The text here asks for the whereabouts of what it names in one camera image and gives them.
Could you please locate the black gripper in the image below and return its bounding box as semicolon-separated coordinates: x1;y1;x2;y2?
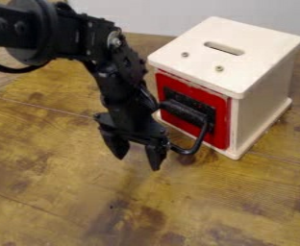
92;31;168;171

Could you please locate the black metal drawer handle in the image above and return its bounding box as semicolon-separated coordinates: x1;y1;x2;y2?
157;86;217;157

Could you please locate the red drawer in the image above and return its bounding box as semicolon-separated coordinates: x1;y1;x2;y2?
154;70;231;150

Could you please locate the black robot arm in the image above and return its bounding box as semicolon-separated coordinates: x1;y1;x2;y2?
0;0;168;170

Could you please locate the white wooden box cabinet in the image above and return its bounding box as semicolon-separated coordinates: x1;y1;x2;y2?
148;16;300;160

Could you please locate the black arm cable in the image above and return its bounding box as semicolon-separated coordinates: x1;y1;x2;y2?
0;57;42;75

